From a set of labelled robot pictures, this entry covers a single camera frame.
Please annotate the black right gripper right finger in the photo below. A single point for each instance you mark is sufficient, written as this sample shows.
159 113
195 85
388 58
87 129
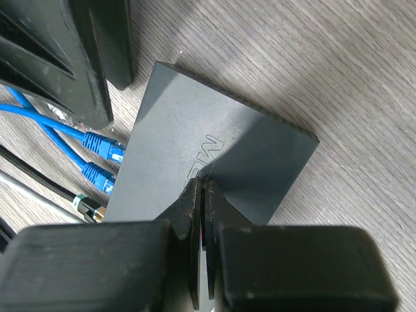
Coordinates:
290 268

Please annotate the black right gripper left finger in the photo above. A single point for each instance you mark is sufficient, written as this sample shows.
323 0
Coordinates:
124 266

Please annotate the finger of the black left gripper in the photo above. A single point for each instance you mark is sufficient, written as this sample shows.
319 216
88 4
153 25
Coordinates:
49 49
104 28

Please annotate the dark grey network switch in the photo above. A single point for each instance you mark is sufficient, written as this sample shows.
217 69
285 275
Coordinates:
187 127

